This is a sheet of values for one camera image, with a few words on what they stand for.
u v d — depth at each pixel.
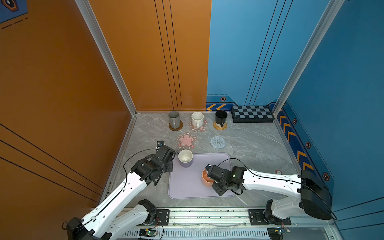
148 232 0.71
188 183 0.85
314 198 0.40
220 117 1.03
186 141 1.03
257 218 0.72
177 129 1.08
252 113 1.16
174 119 1.02
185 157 0.93
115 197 0.43
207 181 0.76
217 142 1.02
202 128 1.09
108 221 0.40
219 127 1.09
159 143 0.67
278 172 0.89
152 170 0.50
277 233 0.71
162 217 0.74
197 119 1.03
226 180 0.60
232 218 0.75
